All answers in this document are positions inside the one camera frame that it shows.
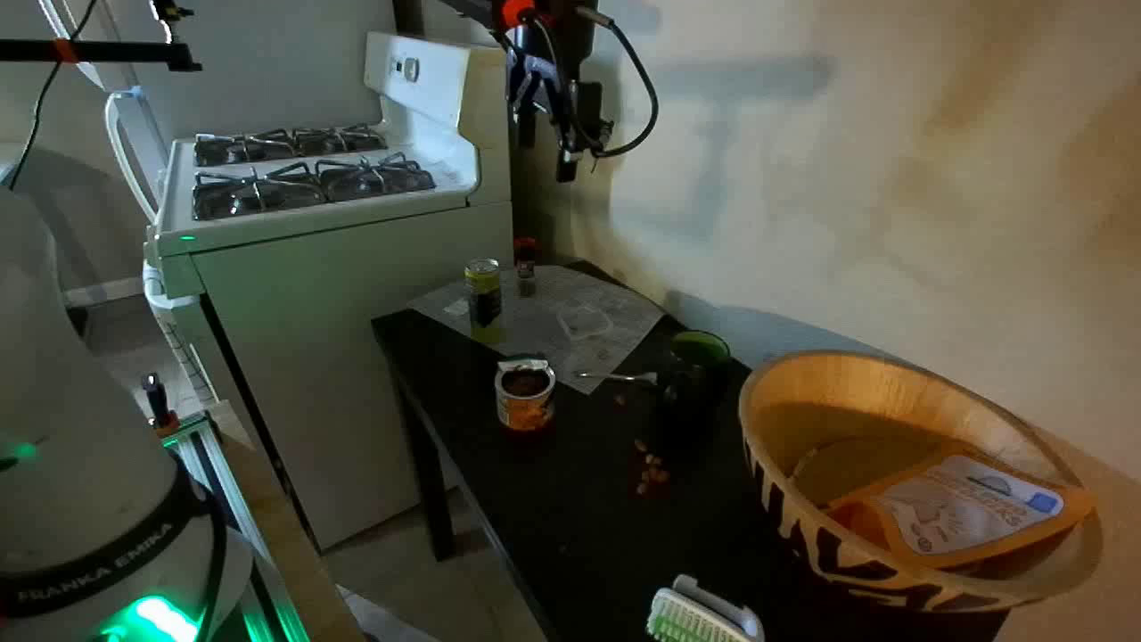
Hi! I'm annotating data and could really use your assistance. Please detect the black camera stand bar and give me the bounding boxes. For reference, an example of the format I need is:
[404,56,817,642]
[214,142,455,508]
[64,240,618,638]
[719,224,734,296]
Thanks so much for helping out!
[0,0,208,77]

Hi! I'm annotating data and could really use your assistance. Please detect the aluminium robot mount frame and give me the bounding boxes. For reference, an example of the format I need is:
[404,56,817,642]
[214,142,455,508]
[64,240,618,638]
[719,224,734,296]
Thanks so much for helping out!
[156,405,315,642]

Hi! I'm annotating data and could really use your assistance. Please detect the round tub with dark contents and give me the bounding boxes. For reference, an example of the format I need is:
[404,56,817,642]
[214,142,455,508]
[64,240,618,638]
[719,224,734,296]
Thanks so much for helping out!
[493,355,561,436]

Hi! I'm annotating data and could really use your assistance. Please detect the zebra pattern wooden bowl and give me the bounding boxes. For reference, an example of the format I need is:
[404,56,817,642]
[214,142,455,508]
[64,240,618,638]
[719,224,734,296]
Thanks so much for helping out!
[734,350,1103,618]

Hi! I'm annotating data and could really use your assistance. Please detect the metal spoon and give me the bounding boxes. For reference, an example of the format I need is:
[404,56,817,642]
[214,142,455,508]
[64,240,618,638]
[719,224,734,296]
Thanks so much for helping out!
[577,366,659,392]

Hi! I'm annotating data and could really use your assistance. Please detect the red cap spice bottle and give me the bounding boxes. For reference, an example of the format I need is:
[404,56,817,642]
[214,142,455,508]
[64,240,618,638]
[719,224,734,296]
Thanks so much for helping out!
[511,230,543,298]

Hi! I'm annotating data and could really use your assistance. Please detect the dark green cup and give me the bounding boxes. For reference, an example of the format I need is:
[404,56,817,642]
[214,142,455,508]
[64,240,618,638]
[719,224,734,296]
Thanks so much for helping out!
[655,328,734,420]

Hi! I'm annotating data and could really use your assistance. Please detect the black side table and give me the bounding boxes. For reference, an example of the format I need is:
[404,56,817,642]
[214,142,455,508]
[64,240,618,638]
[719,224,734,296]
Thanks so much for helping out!
[370,259,1014,642]

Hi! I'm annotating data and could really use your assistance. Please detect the orange food crumbs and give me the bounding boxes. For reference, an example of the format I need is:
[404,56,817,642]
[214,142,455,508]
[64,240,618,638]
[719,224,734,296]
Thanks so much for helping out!
[630,436,678,500]

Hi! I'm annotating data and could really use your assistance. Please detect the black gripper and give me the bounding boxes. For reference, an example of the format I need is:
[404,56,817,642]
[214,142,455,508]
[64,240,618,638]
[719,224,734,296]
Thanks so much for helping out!
[507,12,604,185]

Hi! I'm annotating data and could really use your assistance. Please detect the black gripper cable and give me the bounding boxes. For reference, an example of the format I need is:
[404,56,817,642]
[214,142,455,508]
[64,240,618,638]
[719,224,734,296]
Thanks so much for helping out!
[586,7,665,159]

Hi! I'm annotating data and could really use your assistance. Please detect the grey woven placemat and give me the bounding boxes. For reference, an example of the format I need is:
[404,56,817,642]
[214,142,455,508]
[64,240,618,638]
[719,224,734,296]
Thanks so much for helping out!
[410,259,668,398]

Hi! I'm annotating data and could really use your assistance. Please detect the black red handle tool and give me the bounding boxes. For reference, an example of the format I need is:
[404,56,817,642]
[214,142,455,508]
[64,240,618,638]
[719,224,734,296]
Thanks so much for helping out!
[138,369,181,436]

